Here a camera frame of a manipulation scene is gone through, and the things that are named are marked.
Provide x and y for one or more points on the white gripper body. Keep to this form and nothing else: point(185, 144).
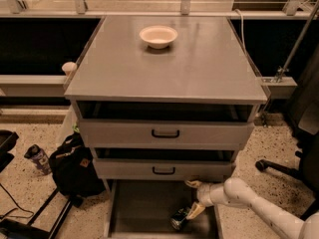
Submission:
point(203, 195)

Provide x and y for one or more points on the green soda can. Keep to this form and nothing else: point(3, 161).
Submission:
point(178, 220)

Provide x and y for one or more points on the bottom drawer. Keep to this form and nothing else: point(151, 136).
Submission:
point(143, 210)

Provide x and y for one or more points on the drawer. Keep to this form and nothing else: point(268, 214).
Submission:
point(141, 169)
point(137, 134)
point(143, 210)

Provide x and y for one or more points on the grey drawer cabinet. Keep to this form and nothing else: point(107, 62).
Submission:
point(203, 76)

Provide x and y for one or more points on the middle drawer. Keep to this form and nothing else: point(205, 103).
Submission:
point(141, 169)

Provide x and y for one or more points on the top drawer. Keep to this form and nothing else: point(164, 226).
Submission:
point(137, 134)

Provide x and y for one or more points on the black backpack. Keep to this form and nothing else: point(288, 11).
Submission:
point(72, 169)

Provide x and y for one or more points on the white bowl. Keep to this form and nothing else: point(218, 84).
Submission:
point(158, 37)

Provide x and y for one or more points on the dark water bottle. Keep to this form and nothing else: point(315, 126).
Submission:
point(39, 157)

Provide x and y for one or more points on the small white cup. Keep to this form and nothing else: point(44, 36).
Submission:
point(69, 67)

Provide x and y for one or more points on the metal diagonal rod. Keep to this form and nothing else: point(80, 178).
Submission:
point(282, 70)

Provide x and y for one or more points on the black metal stand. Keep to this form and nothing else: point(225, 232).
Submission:
point(34, 228)

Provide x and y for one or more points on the black middle drawer handle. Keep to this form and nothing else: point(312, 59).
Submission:
point(163, 171)

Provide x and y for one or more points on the black drawer handle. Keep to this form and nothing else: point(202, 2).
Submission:
point(158, 134)
point(163, 171)

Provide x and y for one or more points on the black top drawer handle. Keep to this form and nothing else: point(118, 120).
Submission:
point(158, 134)

